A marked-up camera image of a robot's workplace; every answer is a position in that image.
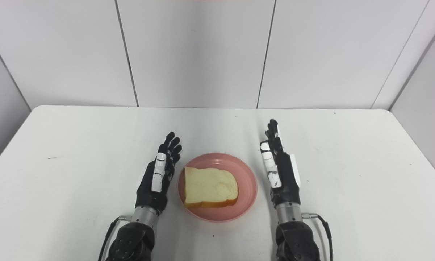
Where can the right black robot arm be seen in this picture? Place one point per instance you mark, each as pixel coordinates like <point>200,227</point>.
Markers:
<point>297,237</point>

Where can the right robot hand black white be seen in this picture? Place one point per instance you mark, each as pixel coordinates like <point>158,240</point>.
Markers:
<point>280,174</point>

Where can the slice of white bread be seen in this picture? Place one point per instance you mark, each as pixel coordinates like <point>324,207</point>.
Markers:
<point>209,186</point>

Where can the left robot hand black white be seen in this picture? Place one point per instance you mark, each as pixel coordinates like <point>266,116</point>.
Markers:
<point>157,181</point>

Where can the pink round plate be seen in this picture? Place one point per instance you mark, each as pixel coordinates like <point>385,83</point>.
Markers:
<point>217,186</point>

